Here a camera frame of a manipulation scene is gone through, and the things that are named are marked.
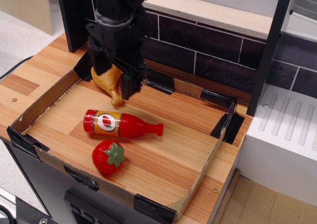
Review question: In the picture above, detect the brass screw right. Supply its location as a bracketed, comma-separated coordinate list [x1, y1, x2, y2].
[212, 188, 219, 194]

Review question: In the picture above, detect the cardboard fence with black tape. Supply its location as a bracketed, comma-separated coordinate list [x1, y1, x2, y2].
[6, 49, 245, 224]

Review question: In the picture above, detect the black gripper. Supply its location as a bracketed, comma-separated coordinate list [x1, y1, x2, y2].
[86, 10, 149, 100]

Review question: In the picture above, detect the white toy sink drainboard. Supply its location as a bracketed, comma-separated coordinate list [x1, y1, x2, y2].
[238, 85, 317, 206]

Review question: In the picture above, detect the black left side panel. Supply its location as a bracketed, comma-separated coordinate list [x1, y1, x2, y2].
[58, 0, 95, 53]

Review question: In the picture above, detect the plastic chicken drumstick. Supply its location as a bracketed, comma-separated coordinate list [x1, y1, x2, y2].
[91, 64, 124, 107]

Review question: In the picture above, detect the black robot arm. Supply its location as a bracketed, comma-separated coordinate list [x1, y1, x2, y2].
[86, 0, 152, 100]

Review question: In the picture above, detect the light wooden shelf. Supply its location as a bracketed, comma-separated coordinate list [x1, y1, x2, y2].
[143, 0, 272, 40]

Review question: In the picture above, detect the black vertical post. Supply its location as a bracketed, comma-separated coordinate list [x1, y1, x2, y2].
[247, 0, 295, 116]

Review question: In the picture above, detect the red hot sauce bottle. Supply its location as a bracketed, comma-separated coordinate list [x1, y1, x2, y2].
[83, 110, 164, 138]

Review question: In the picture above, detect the red plastic strawberry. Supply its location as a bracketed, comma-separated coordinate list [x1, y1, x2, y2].
[92, 140, 124, 174]

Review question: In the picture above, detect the black toy oven panel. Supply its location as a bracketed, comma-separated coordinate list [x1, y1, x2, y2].
[63, 190, 124, 224]

